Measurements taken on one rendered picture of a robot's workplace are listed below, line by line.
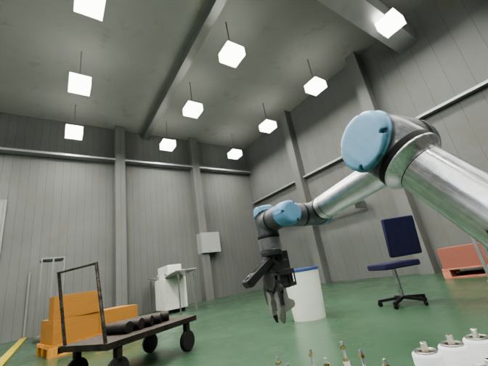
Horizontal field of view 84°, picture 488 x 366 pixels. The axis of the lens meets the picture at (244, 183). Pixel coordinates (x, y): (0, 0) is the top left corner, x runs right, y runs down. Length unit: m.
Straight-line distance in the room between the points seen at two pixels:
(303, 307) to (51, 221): 7.64
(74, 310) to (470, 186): 4.68
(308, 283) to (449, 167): 3.08
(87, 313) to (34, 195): 5.50
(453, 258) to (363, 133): 5.54
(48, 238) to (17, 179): 1.88
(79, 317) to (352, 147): 4.56
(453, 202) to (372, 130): 0.17
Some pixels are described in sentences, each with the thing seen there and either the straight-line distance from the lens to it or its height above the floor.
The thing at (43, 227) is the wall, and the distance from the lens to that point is 9.41.
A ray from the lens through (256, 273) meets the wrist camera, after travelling 0.87.
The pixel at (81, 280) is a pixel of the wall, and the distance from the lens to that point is 9.21.
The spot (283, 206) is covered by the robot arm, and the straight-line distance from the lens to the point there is 0.81.
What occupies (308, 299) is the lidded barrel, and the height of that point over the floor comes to 0.23.
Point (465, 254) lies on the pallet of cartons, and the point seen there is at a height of 0.36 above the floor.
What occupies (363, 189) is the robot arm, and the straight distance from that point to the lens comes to 0.76.
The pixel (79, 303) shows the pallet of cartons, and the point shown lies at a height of 0.60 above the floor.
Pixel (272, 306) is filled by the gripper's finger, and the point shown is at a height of 0.51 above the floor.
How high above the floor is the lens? 0.61
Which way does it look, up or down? 19 degrees up
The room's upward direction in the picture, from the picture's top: 9 degrees counter-clockwise
